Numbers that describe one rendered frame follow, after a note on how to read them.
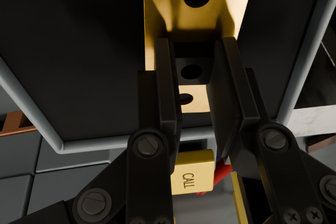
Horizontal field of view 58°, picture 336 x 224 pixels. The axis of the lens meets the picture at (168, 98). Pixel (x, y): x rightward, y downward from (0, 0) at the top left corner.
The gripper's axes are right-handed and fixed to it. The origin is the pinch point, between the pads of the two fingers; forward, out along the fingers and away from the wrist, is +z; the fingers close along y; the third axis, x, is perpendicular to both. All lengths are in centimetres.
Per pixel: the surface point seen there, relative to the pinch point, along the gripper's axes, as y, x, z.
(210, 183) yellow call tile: 3.3, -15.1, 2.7
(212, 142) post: 3.2, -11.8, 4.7
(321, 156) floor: 168, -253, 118
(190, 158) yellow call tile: 1.3, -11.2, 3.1
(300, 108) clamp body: 16.2, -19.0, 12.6
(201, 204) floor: 65, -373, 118
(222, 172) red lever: 6.6, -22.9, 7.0
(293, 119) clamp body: 16.2, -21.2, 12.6
